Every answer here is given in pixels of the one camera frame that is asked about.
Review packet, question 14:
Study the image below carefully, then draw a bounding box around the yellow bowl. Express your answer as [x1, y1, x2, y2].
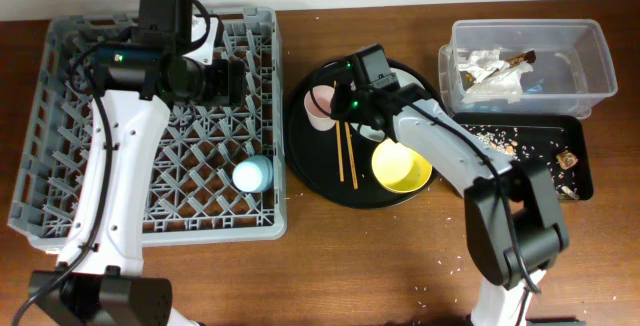
[371, 139, 434, 194]

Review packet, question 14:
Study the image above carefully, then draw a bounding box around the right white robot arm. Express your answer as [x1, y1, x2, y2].
[330, 44, 569, 325]

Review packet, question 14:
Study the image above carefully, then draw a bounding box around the grey round plate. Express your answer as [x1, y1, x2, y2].
[351, 67, 424, 143]

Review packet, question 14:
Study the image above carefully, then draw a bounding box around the food scraps and rice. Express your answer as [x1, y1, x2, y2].
[463, 124, 579, 200]

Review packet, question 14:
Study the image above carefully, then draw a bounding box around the black rectangular food tray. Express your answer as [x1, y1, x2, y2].
[453, 113, 594, 201]

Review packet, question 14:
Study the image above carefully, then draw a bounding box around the round black serving tray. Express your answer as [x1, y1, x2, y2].
[284, 60, 439, 209]

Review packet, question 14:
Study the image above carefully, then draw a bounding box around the white paper napkin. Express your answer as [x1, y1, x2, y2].
[457, 49, 535, 104]

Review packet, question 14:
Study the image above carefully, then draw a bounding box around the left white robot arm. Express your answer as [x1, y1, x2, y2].
[28, 0, 247, 325]

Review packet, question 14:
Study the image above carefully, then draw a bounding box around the light blue plastic cup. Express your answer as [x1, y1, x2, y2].
[232, 155, 274, 193]

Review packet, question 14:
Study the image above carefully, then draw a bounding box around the clear plastic waste bin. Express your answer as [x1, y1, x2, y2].
[438, 19, 618, 118]

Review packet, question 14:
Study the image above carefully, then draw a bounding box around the wooden chopstick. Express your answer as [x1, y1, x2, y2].
[332, 80, 346, 183]
[344, 122, 359, 190]

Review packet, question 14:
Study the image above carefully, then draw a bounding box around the gold foil snack wrapper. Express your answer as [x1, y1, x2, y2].
[462, 50, 536, 83]

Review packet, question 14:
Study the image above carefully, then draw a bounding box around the pink plastic cup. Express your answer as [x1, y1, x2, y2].
[304, 85, 335, 131]

